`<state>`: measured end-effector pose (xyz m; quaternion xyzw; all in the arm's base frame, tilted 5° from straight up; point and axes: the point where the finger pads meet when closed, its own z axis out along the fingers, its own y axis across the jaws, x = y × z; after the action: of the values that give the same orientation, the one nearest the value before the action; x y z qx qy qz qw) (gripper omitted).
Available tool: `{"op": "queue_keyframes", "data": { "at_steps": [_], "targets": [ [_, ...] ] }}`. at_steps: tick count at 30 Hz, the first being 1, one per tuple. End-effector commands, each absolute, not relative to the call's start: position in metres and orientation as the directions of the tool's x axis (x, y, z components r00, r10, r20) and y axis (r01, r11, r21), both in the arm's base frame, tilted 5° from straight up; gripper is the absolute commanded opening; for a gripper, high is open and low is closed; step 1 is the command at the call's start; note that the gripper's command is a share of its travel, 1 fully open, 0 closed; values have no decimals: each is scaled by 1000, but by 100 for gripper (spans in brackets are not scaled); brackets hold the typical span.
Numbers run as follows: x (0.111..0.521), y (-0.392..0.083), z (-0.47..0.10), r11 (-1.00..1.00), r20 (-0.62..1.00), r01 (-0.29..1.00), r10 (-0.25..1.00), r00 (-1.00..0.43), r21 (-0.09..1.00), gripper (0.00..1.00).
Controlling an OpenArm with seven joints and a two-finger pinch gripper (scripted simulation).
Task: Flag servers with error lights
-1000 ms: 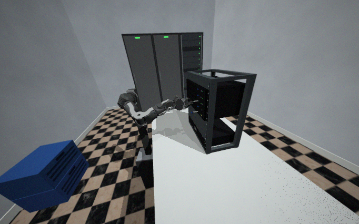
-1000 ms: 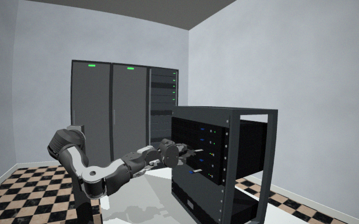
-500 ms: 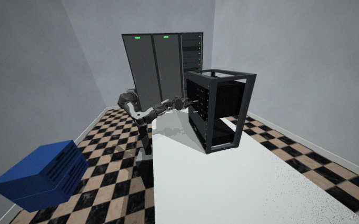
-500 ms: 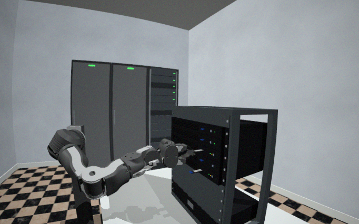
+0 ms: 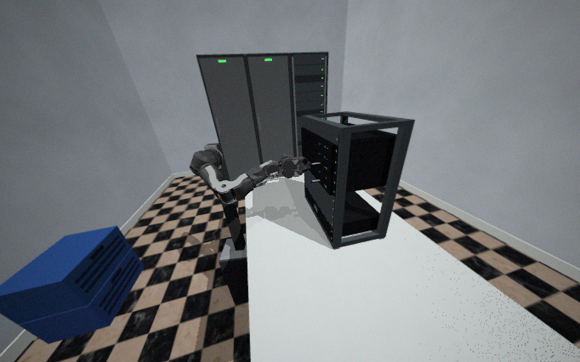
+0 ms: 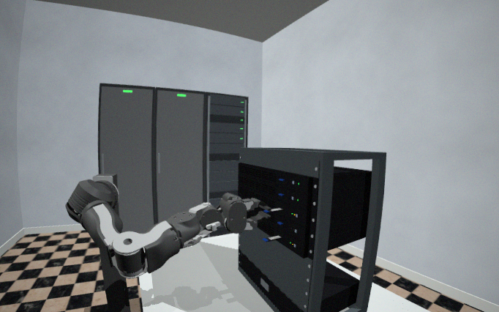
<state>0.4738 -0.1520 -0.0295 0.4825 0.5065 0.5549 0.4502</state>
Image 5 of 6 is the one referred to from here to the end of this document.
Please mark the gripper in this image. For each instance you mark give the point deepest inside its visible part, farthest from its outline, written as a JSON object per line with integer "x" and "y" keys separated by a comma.
{"x": 287, "y": 162}

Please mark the black server rack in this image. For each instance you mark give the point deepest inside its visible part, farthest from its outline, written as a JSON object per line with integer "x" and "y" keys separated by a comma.
{"x": 345, "y": 159}

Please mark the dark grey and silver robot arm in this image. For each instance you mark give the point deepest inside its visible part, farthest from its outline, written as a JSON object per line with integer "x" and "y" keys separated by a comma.
{"x": 206, "y": 165}

